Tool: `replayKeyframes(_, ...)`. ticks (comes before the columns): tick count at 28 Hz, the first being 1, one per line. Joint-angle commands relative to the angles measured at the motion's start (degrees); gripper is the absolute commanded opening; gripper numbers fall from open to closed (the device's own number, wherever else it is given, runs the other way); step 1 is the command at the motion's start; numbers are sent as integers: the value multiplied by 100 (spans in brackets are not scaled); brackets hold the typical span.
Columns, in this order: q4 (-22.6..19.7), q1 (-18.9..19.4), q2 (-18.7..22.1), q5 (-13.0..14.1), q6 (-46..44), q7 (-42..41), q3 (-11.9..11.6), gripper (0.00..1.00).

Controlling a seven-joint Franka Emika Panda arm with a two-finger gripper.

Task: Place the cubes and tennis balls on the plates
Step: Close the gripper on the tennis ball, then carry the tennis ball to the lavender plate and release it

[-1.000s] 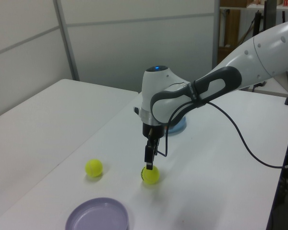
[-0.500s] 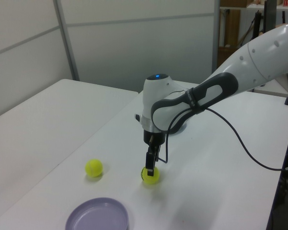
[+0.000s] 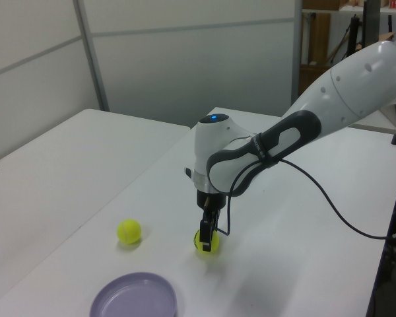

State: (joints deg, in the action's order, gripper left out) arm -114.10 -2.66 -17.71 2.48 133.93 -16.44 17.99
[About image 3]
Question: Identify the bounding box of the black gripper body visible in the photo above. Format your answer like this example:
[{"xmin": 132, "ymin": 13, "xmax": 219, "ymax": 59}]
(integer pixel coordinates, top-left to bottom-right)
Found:
[{"xmin": 195, "ymin": 188, "xmax": 228, "ymax": 214}]

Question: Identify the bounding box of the yellow tennis ball black print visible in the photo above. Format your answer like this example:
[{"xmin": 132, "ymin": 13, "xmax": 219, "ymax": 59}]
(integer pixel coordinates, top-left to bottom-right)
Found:
[{"xmin": 193, "ymin": 229, "xmax": 220, "ymax": 256}]

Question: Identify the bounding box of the plain yellow tennis ball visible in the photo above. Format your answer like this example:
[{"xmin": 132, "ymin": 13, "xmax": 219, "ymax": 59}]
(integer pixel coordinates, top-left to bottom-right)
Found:
[{"xmin": 116, "ymin": 219, "xmax": 143, "ymax": 245}]

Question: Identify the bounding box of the purple plate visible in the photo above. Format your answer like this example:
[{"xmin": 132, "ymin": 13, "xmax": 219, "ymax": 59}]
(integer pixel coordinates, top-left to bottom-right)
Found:
[{"xmin": 88, "ymin": 271, "xmax": 178, "ymax": 317}]

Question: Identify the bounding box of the black monitor stand pole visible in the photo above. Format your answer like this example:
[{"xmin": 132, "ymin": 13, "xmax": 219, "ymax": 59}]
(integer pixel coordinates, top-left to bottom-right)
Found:
[{"xmin": 348, "ymin": 15, "xmax": 362, "ymax": 57}]

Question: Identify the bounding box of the dark monitor screen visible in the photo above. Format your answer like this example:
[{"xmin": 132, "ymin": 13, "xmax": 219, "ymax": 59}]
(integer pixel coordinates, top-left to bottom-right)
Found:
[{"xmin": 362, "ymin": 0, "xmax": 380, "ymax": 47}]

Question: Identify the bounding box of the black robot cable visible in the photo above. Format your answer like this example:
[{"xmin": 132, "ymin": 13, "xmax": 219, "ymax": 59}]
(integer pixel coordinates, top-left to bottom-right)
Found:
[{"xmin": 216, "ymin": 157, "xmax": 396, "ymax": 240}]

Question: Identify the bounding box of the grey partition post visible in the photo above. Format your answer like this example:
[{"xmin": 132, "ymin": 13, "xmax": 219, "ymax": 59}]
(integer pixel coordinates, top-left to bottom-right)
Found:
[{"xmin": 292, "ymin": 0, "xmax": 305, "ymax": 100}]

